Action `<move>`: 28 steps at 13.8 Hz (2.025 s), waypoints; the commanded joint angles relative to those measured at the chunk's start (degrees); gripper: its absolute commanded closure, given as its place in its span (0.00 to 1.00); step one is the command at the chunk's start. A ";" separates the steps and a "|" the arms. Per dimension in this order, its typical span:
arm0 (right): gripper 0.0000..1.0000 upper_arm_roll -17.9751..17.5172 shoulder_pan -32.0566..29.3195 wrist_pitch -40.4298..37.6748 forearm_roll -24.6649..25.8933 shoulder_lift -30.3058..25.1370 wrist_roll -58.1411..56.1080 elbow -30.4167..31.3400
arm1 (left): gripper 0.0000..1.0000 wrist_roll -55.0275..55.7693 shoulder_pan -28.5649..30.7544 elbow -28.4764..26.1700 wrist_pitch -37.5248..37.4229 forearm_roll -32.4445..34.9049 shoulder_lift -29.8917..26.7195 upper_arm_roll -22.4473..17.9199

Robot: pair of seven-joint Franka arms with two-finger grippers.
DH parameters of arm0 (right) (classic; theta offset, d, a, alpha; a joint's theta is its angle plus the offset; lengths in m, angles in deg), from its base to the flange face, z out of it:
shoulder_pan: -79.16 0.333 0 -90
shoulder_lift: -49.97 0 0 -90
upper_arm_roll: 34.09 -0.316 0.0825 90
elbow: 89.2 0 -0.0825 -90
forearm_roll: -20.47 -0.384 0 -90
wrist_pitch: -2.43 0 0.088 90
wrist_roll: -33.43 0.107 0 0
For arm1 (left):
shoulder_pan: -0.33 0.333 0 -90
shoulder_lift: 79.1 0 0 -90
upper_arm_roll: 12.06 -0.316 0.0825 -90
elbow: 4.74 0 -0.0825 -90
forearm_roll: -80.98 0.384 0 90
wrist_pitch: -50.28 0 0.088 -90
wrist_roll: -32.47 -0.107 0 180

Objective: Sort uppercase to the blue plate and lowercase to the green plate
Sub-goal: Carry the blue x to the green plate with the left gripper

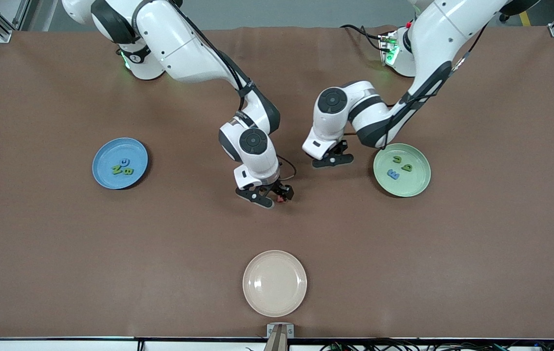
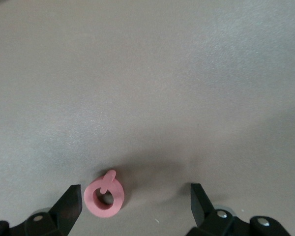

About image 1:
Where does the beige plate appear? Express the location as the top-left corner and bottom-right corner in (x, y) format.
(243, 250), (307, 318)

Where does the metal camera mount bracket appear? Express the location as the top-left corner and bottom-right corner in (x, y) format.
(263, 323), (295, 351)

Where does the blue plate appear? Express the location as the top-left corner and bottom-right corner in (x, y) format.
(92, 137), (149, 190)

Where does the green plate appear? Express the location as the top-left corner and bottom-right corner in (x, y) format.
(373, 143), (432, 198)

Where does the black left base cable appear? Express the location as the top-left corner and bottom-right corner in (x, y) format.
(340, 24), (389, 52)

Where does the brown table mat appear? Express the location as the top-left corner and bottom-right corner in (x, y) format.
(0, 25), (554, 339)

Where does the tangled black cable bundle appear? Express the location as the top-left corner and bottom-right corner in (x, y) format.
(321, 338), (554, 351)

